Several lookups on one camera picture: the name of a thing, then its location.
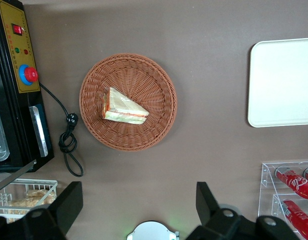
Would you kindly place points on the round brown wicker basket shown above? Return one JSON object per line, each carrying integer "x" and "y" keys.
{"x": 144, "y": 75}

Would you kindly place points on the yellow control panel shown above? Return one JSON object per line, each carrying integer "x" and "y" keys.
{"x": 9, "y": 57}

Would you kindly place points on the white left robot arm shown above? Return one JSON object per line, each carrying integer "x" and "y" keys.
{"x": 151, "y": 231}

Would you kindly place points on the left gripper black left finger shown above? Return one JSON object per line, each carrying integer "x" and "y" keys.
{"x": 69, "y": 200}

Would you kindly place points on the black sealing machine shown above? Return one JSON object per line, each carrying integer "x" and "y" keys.
{"x": 16, "y": 125}

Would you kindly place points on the silver metal strip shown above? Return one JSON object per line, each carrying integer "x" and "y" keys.
{"x": 39, "y": 130}

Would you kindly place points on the grey metal lever bar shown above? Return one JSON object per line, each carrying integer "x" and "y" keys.
{"x": 14, "y": 176}

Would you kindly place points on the cream plastic tray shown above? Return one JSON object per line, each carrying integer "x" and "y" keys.
{"x": 281, "y": 82}

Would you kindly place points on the triangle sandwich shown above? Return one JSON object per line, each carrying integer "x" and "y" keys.
{"x": 124, "y": 108}

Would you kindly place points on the clear bag rice crackers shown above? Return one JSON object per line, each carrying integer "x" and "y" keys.
{"x": 39, "y": 193}
{"x": 24, "y": 207}

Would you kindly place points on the clear acrylic bottle rack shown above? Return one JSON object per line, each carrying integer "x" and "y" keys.
{"x": 266, "y": 180}

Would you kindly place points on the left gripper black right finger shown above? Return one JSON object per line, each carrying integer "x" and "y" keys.
{"x": 206, "y": 205}

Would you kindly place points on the red emergency stop button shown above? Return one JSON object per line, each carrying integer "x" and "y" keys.
{"x": 30, "y": 74}

